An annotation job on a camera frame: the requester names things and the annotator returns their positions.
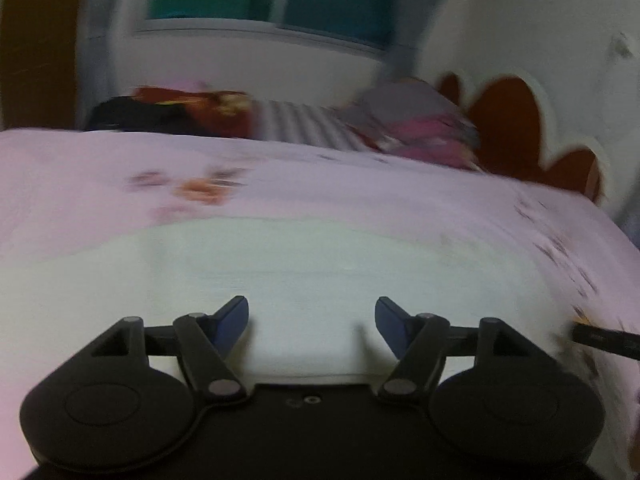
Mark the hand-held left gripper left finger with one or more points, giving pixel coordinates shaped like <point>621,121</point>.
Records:
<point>231,322</point>

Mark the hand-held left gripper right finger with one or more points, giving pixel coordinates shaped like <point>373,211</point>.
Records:
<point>392,322</point>

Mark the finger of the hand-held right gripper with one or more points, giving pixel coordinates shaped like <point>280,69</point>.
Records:
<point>605,338</point>

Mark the white small garment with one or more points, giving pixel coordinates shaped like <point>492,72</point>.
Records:
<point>310,270</point>

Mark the pink floral bed sheet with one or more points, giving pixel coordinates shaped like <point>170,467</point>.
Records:
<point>350,185</point>

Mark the pink folded garment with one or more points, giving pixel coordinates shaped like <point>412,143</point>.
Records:
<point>430,137</point>

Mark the grey striped pillow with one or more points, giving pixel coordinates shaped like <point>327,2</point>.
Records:
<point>300,122</point>

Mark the red floral blanket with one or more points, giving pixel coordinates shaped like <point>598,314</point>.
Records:
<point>210,110</point>

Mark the red heart-shaped headboard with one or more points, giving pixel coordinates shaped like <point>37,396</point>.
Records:
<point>505,125</point>

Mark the black cloth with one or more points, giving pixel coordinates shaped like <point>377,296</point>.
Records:
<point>125,115</point>

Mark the small pink cloth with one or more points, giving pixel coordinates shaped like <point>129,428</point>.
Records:
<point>192,85</point>

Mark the grey window curtain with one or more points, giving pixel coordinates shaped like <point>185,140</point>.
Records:
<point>102,35</point>
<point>400,35</point>

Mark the brown wooden door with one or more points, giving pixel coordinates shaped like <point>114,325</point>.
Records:
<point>35,45</point>

